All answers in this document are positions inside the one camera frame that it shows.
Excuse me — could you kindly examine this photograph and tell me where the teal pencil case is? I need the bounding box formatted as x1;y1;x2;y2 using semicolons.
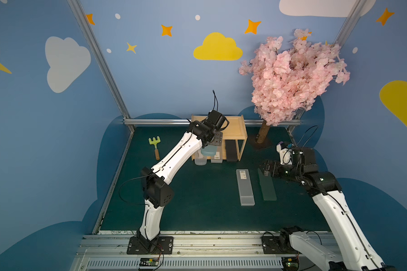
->
200;145;218;157

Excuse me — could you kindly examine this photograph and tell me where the dark green pencil case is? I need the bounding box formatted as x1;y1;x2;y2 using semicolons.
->
258;169;277;201

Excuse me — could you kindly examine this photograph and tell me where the clear rounded pencil case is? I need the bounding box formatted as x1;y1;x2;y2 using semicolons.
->
194;150;208;166

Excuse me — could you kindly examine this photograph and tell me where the tall frosted grey pencil case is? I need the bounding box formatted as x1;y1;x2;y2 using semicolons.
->
236;169;255;206

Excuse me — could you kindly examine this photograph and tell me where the frosted pencil case with label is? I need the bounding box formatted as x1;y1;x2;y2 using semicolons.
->
211;151;223;164

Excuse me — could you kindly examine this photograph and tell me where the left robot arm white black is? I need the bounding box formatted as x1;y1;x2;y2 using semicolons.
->
130;110;230;254

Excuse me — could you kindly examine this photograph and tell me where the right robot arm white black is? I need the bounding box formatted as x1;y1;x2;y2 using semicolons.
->
261;142;396;271

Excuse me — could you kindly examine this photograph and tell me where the light wooden shelf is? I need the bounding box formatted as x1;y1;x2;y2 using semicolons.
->
192;116;248;161

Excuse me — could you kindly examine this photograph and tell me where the pink cherry blossom tree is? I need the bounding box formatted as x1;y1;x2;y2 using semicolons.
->
239;29;350;144

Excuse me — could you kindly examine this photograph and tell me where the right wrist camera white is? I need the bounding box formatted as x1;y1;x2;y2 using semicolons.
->
276;142;293;165

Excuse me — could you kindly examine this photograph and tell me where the green toy rake wooden handle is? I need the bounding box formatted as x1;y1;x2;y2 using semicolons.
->
148;136;161;160

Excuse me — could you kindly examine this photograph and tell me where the aluminium frame rail back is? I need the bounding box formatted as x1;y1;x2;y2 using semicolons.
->
123;118;301;126

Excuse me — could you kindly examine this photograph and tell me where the left aluminium frame post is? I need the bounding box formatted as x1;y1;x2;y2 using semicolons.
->
67;0;135;134

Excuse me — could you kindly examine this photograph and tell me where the aluminium frame post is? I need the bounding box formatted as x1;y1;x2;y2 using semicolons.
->
288;0;369;133
67;0;135;134

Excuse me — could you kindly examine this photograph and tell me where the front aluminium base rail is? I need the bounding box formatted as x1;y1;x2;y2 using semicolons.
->
67;231;365;271

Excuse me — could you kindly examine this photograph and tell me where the right aluminium frame post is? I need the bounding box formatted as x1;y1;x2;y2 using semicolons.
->
288;0;369;133

